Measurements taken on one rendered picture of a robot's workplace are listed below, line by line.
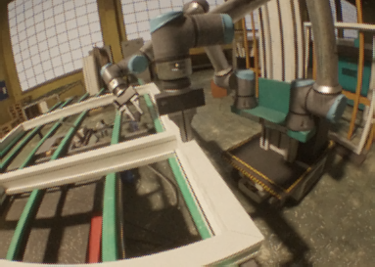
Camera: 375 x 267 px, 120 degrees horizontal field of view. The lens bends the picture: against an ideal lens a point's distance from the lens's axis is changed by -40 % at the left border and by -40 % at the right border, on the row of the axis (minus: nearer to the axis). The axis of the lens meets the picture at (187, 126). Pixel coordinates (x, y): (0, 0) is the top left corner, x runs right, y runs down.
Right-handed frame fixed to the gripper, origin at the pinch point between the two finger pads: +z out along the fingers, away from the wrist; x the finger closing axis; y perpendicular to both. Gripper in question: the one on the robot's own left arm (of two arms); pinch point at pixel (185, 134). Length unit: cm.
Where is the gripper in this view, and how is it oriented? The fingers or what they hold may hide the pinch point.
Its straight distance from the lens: 52.9
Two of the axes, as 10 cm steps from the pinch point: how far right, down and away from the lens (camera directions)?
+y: 2.8, 3.8, -8.8
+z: 1.4, 8.9, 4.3
